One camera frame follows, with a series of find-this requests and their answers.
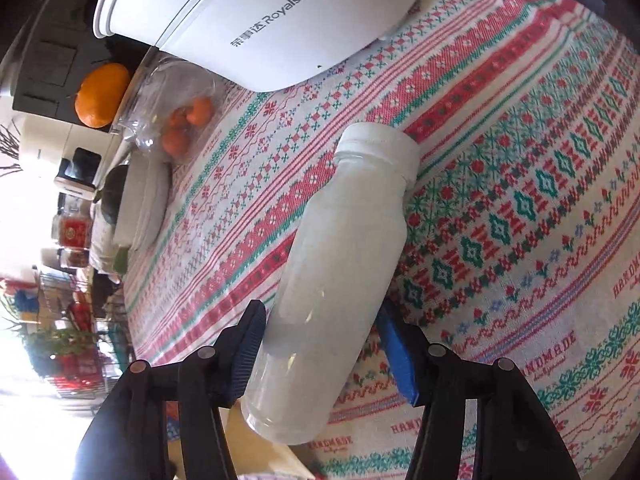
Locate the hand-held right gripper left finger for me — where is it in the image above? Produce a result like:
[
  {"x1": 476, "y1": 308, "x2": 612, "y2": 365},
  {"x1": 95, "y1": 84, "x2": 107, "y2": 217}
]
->
[{"x1": 75, "y1": 300, "x2": 267, "y2": 480}]

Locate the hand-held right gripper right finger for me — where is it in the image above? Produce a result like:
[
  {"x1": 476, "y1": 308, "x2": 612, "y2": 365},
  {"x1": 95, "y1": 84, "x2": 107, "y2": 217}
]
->
[{"x1": 377, "y1": 305, "x2": 582, "y2": 480}]

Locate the white plastic bottle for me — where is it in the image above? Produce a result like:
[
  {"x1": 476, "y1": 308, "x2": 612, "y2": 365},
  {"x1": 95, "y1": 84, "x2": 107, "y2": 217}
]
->
[{"x1": 240, "y1": 122, "x2": 421, "y2": 445}]

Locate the white deep plate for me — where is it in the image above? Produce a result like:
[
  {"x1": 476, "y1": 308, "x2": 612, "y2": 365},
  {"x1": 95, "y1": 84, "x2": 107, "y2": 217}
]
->
[{"x1": 134, "y1": 159, "x2": 174, "y2": 252}]

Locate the white bowl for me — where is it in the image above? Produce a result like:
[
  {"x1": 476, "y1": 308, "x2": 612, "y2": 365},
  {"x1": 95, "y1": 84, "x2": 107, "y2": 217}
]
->
[{"x1": 113, "y1": 162, "x2": 151, "y2": 250}]

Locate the floral cream cloth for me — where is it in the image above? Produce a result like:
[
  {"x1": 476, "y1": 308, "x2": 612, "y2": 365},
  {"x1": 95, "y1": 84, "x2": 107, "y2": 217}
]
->
[{"x1": 88, "y1": 205, "x2": 119, "y2": 274}]

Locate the red label jar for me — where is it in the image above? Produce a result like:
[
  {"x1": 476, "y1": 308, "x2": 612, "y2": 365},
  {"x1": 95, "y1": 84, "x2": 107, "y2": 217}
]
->
[
  {"x1": 52, "y1": 212, "x2": 92, "y2": 249},
  {"x1": 58, "y1": 247, "x2": 91, "y2": 269}
]

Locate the patterned woven tablecloth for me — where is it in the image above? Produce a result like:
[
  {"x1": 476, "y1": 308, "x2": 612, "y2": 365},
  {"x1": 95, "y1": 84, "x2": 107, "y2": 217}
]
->
[{"x1": 122, "y1": 0, "x2": 640, "y2": 480}]

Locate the dark green avocado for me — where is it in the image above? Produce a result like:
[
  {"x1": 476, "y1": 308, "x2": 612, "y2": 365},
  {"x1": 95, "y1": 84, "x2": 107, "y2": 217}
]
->
[{"x1": 92, "y1": 164, "x2": 130, "y2": 227}]

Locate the white air fryer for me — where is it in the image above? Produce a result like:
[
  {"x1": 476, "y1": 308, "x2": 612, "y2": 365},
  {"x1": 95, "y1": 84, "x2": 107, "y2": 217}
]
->
[{"x1": 15, "y1": 115, "x2": 121, "y2": 196}]

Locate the clear plastic fruit bag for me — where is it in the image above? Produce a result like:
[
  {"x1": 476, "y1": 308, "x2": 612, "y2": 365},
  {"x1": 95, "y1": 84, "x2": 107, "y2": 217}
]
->
[{"x1": 112, "y1": 57, "x2": 221, "y2": 162}]

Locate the large orange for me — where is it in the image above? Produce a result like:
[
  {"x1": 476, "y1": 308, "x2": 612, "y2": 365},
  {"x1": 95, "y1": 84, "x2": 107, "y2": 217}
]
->
[{"x1": 74, "y1": 62, "x2": 132, "y2": 129}]

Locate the white kitchen appliance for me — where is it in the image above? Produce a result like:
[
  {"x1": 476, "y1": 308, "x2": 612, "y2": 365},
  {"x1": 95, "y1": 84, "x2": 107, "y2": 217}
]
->
[{"x1": 92, "y1": 0, "x2": 421, "y2": 92}]

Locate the black microwave oven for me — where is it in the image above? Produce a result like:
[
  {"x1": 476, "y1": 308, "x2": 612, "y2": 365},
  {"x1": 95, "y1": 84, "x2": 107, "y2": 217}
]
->
[{"x1": 10, "y1": 0, "x2": 152, "y2": 121}]

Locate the black wire rack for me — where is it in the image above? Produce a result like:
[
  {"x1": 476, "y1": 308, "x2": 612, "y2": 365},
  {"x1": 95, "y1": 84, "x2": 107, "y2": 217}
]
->
[{"x1": 0, "y1": 270, "x2": 127, "y2": 402}]

